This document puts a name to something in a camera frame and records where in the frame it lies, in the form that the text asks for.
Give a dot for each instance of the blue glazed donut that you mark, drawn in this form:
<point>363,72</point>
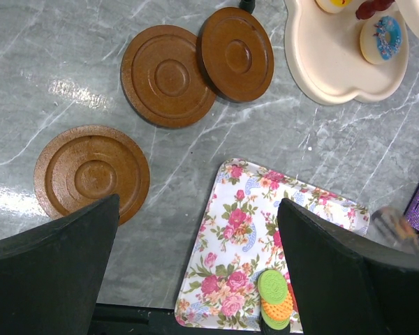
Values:
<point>380,39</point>

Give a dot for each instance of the floral serving tray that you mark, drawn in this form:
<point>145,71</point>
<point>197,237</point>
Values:
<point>239,238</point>

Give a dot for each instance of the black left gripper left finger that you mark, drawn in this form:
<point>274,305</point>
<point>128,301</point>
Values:
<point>50,276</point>

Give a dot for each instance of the brown wooden saucer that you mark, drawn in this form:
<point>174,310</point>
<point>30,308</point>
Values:
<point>236,54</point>
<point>161,78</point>
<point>87,163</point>

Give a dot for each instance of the yellow glazed donut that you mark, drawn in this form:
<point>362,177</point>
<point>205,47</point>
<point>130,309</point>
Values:
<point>333,6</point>

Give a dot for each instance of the metal serving tongs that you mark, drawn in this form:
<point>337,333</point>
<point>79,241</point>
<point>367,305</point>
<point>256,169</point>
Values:
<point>394,231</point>

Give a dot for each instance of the colourful macarons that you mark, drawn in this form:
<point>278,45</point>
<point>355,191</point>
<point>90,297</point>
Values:
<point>276,302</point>

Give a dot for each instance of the black perforated music stand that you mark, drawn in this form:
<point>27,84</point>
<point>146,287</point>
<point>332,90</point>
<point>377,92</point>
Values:
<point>247,5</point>

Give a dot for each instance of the cream three-tier cake stand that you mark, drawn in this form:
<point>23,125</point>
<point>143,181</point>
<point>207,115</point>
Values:
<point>323,50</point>

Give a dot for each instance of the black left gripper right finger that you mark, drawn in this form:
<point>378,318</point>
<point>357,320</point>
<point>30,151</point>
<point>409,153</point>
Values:
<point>345,283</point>

